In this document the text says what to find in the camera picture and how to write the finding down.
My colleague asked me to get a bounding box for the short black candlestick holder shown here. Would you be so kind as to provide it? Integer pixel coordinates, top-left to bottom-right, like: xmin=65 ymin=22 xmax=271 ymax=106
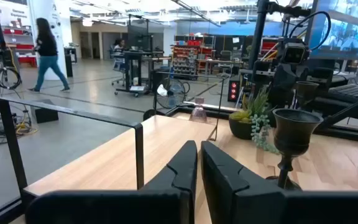
xmin=265 ymin=108 xmax=324 ymax=191
xmin=295 ymin=80 xmax=320 ymax=110

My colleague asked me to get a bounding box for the black aluminium table frame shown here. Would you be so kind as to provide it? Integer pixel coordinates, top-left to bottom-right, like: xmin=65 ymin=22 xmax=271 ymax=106
xmin=0 ymin=93 xmax=358 ymax=224

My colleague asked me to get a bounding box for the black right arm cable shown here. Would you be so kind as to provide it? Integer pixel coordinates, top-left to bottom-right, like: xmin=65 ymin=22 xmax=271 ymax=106
xmin=287 ymin=11 xmax=333 ymax=52

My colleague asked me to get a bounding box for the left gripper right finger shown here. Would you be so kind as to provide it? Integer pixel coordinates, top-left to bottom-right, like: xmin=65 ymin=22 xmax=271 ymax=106
xmin=200 ymin=140 xmax=358 ymax=224

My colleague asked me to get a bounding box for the pink ribbed glass candle holder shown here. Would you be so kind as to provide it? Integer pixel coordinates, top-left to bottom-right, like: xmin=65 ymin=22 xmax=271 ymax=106
xmin=188 ymin=96 xmax=209 ymax=124

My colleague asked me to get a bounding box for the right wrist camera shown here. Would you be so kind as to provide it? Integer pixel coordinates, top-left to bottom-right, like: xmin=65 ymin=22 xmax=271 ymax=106
xmin=277 ymin=39 xmax=310 ymax=65

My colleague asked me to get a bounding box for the black stand pole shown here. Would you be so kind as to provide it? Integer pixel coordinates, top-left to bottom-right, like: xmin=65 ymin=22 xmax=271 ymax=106
xmin=247 ymin=0 xmax=312 ymax=71

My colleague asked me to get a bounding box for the black floor fan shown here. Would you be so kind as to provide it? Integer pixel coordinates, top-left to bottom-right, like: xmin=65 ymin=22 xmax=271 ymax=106
xmin=154 ymin=77 xmax=188 ymax=110

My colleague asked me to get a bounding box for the large display screen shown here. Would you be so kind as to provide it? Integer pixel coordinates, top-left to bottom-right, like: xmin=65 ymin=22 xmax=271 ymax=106
xmin=308 ymin=0 xmax=358 ymax=60

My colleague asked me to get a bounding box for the parts bin rack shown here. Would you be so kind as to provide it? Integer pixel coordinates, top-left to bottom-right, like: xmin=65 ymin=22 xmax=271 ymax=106
xmin=172 ymin=34 xmax=216 ymax=76

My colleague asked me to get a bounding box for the black box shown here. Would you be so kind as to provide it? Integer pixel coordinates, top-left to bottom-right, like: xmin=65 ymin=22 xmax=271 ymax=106
xmin=30 ymin=98 xmax=60 ymax=124

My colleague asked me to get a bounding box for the yellow floor cable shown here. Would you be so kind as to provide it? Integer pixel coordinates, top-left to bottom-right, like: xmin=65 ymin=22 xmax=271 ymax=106
xmin=14 ymin=119 xmax=39 ymax=137

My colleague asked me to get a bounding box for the person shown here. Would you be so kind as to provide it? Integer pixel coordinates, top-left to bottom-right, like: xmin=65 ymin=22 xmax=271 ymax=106
xmin=112 ymin=37 xmax=127 ymax=63
xmin=27 ymin=17 xmax=71 ymax=93

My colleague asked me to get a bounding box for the office chair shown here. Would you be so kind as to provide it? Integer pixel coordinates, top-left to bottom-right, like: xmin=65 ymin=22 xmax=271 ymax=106
xmin=110 ymin=46 xmax=127 ymax=88

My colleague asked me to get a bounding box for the black pedestal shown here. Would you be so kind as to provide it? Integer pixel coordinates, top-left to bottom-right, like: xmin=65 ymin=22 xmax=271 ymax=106
xmin=63 ymin=46 xmax=78 ymax=78

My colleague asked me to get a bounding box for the black monitor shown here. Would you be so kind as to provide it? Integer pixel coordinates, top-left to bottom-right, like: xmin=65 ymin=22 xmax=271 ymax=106
xmin=126 ymin=24 xmax=152 ymax=51

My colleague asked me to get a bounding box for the potted succulent plant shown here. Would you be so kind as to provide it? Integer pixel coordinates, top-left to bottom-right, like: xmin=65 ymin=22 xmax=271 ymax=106
xmin=227 ymin=86 xmax=281 ymax=156

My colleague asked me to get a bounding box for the black workstation desk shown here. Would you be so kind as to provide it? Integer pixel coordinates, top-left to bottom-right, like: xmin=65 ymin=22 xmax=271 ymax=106
xmin=114 ymin=49 xmax=172 ymax=98

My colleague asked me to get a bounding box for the wooden riser shelf black frame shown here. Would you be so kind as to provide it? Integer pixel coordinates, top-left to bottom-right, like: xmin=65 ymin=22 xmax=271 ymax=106
xmin=0 ymin=70 xmax=229 ymax=224

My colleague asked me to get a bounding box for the shelf with red bins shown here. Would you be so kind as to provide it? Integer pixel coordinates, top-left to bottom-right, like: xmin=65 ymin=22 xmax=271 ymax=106
xmin=3 ymin=26 xmax=39 ymax=68

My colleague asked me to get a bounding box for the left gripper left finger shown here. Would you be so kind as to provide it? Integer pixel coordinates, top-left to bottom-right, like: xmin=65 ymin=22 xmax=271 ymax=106
xmin=25 ymin=139 xmax=198 ymax=224

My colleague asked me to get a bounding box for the computer tower with red lights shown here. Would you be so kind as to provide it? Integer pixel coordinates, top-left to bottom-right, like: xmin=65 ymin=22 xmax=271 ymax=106
xmin=227 ymin=75 xmax=242 ymax=103

